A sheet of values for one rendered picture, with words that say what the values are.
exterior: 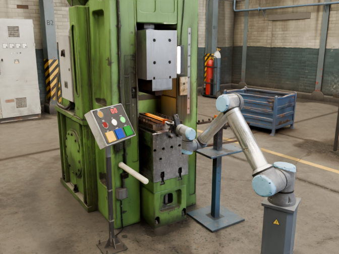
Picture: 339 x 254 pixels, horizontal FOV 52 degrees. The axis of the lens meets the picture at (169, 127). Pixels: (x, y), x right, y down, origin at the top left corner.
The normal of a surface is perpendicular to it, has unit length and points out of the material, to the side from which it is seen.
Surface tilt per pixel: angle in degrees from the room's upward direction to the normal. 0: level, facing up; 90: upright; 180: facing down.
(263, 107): 89
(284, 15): 90
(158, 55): 90
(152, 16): 90
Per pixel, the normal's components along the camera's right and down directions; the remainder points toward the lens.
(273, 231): -0.52, 0.21
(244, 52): -0.79, 0.15
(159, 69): 0.55, 0.21
